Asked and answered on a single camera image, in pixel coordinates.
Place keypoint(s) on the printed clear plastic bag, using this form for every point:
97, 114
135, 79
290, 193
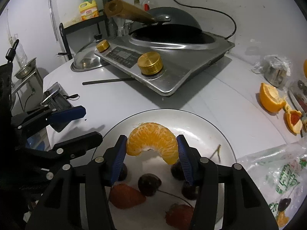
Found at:
283, 172

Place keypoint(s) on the small peeled orange segment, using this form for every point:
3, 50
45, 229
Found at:
283, 218

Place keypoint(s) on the steel induction cooker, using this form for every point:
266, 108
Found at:
182, 64

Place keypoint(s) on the large orange peel piece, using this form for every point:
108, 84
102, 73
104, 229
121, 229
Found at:
269, 99

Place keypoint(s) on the red-capped bottle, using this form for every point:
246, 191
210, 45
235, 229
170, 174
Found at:
148, 1

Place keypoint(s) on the small metal cup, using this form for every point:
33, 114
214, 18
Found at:
273, 71

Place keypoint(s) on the small orange peel piece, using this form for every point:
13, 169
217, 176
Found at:
293, 123

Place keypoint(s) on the yellow detergent bottle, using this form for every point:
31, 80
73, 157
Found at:
88, 9

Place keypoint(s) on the whole orange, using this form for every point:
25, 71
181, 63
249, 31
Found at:
305, 68

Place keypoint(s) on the red strawberry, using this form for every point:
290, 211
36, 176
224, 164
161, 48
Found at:
179, 214
126, 195

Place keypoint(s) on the domed steel lid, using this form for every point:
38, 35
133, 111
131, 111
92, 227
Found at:
86, 61

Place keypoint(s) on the white plate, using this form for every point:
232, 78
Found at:
191, 129

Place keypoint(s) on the small dark-capped bottle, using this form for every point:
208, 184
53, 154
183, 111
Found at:
137, 4

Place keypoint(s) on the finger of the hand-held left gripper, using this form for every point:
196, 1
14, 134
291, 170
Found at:
81, 140
69, 113

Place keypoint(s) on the black mesh cloth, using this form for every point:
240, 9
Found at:
4, 88

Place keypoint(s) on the large peeled orange segment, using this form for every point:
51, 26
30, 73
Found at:
153, 139

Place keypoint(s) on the clear plastic bottle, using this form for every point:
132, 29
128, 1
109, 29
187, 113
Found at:
21, 52

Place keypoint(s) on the black chopstick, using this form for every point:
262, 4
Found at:
108, 81

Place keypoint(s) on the crumpled clear plastic bag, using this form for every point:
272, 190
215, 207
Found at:
285, 61

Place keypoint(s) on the black and silver device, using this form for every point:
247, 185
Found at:
54, 97

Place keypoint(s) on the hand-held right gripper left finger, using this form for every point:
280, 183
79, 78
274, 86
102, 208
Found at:
118, 158

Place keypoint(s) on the clear drinking glasses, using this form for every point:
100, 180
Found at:
122, 27

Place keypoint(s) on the loose cherry stem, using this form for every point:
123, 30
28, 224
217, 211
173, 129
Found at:
217, 152

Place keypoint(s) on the dark red cherry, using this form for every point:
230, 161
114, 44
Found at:
121, 172
285, 203
190, 189
150, 184
177, 170

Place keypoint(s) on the gold cooker knob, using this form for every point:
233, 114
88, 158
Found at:
103, 46
150, 63

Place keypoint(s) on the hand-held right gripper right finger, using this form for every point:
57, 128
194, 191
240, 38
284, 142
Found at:
186, 158

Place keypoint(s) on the grey metal stand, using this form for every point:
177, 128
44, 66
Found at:
30, 83

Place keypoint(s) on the black metal rack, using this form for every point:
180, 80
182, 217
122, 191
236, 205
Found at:
81, 24

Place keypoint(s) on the steel bowl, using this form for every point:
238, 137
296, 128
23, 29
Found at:
25, 68

